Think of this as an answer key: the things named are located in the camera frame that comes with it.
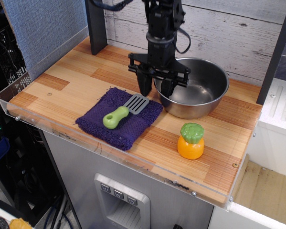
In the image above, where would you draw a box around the clear acrylic table guard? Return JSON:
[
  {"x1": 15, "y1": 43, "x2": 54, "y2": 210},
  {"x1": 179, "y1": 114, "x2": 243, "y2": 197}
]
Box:
[{"x1": 0, "y1": 72, "x2": 262, "y2": 208}]

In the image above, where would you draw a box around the green handled grey toy spatula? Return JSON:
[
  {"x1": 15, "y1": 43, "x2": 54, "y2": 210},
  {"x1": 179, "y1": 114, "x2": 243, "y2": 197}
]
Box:
[{"x1": 103, "y1": 94, "x2": 150, "y2": 129}]

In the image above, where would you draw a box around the dark grey right post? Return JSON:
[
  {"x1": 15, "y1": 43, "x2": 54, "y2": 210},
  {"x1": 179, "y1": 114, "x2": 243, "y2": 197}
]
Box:
[{"x1": 256, "y1": 16, "x2": 286, "y2": 105}]

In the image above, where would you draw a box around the grey water dispenser panel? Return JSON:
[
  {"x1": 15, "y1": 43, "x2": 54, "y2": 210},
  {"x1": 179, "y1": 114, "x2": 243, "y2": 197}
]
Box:
[{"x1": 94, "y1": 173, "x2": 151, "y2": 229}]

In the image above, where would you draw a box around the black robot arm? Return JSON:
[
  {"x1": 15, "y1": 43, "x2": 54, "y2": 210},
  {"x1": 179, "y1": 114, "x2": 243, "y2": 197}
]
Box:
[{"x1": 128, "y1": 0, "x2": 191, "y2": 97}]

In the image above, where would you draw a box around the purple towel cloth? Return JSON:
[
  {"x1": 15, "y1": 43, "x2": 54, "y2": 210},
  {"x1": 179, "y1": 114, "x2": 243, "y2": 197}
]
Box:
[{"x1": 75, "y1": 87, "x2": 164, "y2": 152}]

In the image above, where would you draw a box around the dark grey post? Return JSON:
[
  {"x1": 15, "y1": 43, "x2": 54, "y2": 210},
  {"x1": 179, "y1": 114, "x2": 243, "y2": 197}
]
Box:
[
  {"x1": 256, "y1": 16, "x2": 286, "y2": 105},
  {"x1": 85, "y1": 0, "x2": 107, "y2": 55}
]

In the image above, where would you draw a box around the yellow object bottom left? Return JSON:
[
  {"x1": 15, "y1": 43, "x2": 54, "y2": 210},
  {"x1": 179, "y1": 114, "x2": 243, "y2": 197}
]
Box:
[{"x1": 9, "y1": 218, "x2": 32, "y2": 229}]

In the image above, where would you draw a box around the silver toy fridge cabinet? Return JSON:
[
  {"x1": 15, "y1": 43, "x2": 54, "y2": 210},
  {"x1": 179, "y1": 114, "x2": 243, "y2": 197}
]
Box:
[{"x1": 45, "y1": 133, "x2": 213, "y2": 229}]

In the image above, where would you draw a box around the stainless steel bowl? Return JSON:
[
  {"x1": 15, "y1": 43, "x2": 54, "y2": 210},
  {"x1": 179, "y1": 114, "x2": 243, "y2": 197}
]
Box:
[{"x1": 154, "y1": 58, "x2": 229, "y2": 119}]

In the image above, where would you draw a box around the blue fabric panel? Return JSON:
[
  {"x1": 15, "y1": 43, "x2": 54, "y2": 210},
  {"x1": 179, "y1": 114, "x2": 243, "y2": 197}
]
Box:
[{"x1": 1, "y1": 0, "x2": 88, "y2": 80}]

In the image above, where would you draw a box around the dark grey left post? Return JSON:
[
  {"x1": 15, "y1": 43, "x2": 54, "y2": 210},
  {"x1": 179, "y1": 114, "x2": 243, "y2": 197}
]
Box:
[{"x1": 85, "y1": 0, "x2": 107, "y2": 55}]

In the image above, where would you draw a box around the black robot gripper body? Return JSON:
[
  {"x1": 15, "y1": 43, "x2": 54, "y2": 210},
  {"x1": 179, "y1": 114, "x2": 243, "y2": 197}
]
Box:
[{"x1": 128, "y1": 35, "x2": 191, "y2": 87}]

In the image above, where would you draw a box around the white toy sink unit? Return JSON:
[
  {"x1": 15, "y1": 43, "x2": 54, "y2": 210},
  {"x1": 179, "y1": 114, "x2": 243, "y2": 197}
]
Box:
[{"x1": 209, "y1": 79, "x2": 286, "y2": 229}]

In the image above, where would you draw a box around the orange toy carrot green top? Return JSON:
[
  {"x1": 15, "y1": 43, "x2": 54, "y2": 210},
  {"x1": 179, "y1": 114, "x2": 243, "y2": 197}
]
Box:
[{"x1": 177, "y1": 123, "x2": 204, "y2": 160}]

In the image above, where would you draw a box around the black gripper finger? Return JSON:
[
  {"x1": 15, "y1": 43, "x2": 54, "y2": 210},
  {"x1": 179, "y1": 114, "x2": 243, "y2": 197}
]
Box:
[
  {"x1": 136, "y1": 70, "x2": 152, "y2": 96},
  {"x1": 161, "y1": 78, "x2": 178, "y2": 97}
]

